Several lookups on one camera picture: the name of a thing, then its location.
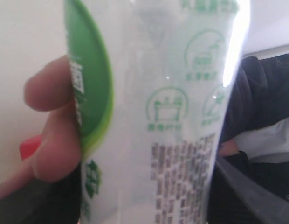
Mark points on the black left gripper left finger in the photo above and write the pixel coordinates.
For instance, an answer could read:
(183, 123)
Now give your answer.
(39, 202)

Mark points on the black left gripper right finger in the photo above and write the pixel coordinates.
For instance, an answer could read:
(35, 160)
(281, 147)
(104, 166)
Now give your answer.
(236, 199)

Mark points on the yellow bottle with red cap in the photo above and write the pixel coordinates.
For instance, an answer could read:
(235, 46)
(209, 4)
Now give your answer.
(29, 146)

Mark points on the white green labelled bottle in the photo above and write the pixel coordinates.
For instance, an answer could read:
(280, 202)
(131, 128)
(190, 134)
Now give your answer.
(152, 80)

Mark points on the person's torso in black jacket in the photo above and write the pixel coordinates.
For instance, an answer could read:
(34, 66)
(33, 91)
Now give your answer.
(257, 121)

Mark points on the person's open receiving hand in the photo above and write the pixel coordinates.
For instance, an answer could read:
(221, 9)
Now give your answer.
(50, 90)

